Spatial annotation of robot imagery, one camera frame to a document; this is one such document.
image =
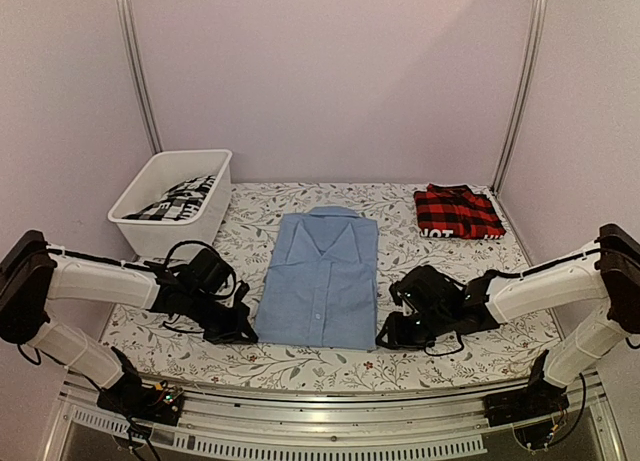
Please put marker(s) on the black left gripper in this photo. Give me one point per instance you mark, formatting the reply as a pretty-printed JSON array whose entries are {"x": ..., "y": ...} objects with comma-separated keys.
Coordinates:
[{"x": 239, "y": 325}]

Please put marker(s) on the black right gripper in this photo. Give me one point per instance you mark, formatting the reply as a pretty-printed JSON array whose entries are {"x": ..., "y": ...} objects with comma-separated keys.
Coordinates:
[{"x": 397, "y": 337}]

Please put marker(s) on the light blue long sleeve shirt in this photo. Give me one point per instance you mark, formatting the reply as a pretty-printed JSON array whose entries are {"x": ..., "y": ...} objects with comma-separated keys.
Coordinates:
[{"x": 321, "y": 284}]

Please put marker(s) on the red black plaid shirt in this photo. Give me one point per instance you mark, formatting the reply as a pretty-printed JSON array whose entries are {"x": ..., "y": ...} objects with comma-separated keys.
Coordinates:
[{"x": 456, "y": 212}]

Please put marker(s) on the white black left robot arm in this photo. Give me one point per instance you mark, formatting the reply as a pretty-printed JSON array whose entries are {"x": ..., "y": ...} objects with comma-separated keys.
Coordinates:
[{"x": 191, "y": 281}]

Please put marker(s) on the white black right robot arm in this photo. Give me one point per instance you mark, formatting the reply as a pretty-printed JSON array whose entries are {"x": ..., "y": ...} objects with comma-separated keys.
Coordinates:
[{"x": 605, "y": 271}]

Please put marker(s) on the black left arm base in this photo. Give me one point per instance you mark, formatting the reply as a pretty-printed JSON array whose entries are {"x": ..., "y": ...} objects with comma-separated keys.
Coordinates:
[{"x": 130, "y": 397}]

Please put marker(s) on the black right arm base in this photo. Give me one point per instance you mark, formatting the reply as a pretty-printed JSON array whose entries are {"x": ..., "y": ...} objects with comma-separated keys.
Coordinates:
[{"x": 538, "y": 398}]

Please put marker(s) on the black white plaid shirt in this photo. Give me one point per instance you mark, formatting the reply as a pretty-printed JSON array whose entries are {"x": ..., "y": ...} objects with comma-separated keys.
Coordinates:
[{"x": 181, "y": 202}]

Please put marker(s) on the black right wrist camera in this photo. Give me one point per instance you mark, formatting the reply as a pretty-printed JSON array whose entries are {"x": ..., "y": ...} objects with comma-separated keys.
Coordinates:
[{"x": 425, "y": 289}]

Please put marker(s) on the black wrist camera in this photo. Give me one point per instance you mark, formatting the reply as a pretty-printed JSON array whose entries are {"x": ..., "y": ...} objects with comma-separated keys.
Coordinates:
[
  {"x": 425, "y": 289},
  {"x": 210, "y": 271}
]

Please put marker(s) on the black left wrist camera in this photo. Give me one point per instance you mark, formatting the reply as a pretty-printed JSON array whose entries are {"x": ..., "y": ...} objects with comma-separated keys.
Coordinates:
[{"x": 210, "y": 271}]

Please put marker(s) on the aluminium front rail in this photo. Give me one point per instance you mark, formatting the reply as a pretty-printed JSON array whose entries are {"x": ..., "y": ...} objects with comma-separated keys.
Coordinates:
[{"x": 224, "y": 423}]

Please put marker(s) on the left aluminium frame post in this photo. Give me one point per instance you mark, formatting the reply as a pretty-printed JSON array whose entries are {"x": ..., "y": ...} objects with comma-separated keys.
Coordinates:
[{"x": 135, "y": 62}]

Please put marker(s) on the aluminium frame post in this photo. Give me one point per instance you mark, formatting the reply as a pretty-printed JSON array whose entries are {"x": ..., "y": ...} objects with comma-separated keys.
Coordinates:
[
  {"x": 135, "y": 62},
  {"x": 531, "y": 51}
]

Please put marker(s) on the right aluminium frame post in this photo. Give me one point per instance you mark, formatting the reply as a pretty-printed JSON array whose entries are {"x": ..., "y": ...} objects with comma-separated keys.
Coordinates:
[{"x": 531, "y": 51}]

